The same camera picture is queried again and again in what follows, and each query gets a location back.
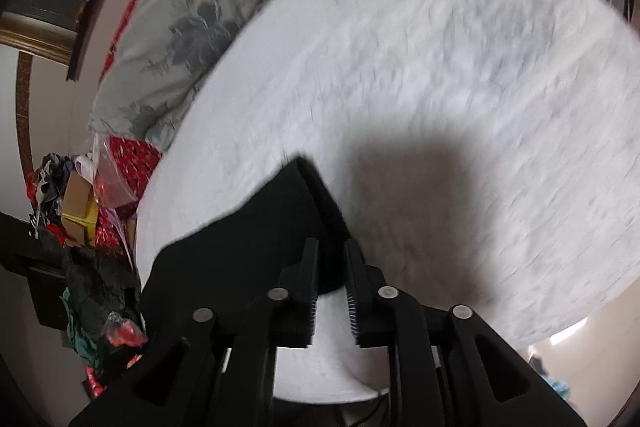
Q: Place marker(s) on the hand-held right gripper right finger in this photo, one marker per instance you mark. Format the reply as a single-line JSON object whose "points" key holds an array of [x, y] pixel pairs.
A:
{"points": [[354, 307]]}

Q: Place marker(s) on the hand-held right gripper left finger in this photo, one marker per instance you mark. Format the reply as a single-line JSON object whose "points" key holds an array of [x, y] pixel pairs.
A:
{"points": [[309, 307]]}

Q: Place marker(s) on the black pants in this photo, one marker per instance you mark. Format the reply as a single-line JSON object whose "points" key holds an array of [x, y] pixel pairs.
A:
{"points": [[240, 247]]}

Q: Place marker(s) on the red snack packet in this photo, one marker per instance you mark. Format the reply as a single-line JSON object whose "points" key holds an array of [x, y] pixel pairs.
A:
{"points": [[124, 332]]}

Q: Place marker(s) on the blue cloth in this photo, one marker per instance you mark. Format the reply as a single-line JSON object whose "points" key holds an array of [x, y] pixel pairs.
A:
{"points": [[552, 379]]}

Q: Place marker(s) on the clear plastic bag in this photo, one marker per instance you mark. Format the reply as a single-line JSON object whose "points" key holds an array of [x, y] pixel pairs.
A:
{"points": [[112, 179]]}

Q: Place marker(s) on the white quilted mattress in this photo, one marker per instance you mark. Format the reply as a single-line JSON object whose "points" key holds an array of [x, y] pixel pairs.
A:
{"points": [[425, 82]]}

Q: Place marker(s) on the yellow box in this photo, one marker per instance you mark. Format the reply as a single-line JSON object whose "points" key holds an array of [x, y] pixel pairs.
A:
{"points": [[80, 227]]}

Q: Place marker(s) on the brown cardboard box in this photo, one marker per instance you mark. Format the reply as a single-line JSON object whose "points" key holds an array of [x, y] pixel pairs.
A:
{"points": [[77, 194]]}

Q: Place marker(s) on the dark wooden nightstand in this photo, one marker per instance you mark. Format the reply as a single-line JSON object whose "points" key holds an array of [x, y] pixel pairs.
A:
{"points": [[30, 272]]}

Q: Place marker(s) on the pile of mixed clothes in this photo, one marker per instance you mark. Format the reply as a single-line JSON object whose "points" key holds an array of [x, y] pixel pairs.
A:
{"points": [[47, 187]]}

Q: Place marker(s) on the grey floral pillow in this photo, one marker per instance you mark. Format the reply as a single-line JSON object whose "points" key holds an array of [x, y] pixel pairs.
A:
{"points": [[200, 7]]}

